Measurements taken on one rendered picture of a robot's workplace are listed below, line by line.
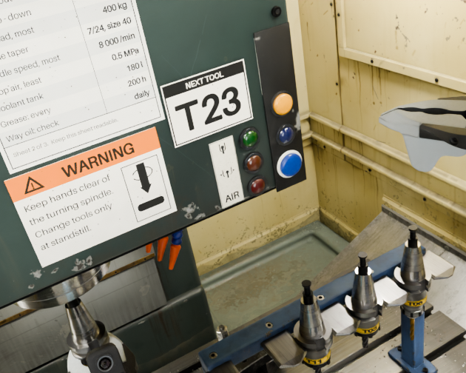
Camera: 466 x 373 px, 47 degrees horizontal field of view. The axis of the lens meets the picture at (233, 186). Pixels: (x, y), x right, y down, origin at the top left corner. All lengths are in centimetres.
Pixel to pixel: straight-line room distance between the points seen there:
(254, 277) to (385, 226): 54
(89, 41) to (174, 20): 9
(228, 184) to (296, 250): 152
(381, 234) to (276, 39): 125
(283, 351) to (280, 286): 108
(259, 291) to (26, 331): 87
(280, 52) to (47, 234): 32
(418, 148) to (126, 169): 30
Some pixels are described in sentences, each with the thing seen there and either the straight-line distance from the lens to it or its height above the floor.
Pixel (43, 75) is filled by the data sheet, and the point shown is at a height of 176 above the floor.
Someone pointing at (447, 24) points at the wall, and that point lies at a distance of 140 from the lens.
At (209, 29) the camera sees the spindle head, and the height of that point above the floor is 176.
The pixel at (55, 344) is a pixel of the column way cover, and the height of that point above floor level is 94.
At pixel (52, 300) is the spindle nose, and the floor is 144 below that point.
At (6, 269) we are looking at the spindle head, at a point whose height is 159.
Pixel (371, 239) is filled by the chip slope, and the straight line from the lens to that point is 179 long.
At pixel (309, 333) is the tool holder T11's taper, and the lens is 90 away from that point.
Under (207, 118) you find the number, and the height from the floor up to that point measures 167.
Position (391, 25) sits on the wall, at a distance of 154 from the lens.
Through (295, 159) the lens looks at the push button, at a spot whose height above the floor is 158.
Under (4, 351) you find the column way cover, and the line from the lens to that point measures 147.
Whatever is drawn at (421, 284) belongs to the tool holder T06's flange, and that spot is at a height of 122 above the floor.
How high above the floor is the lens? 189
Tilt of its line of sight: 30 degrees down
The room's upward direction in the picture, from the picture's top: 11 degrees counter-clockwise
